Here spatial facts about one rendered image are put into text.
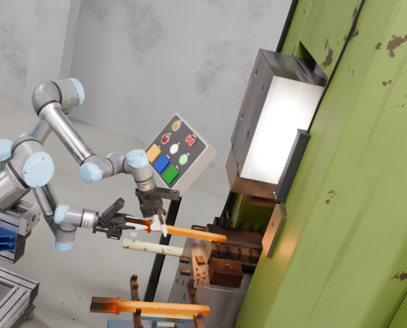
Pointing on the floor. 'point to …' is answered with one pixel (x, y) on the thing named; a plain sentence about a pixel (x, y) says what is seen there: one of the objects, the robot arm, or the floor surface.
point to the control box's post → (160, 254)
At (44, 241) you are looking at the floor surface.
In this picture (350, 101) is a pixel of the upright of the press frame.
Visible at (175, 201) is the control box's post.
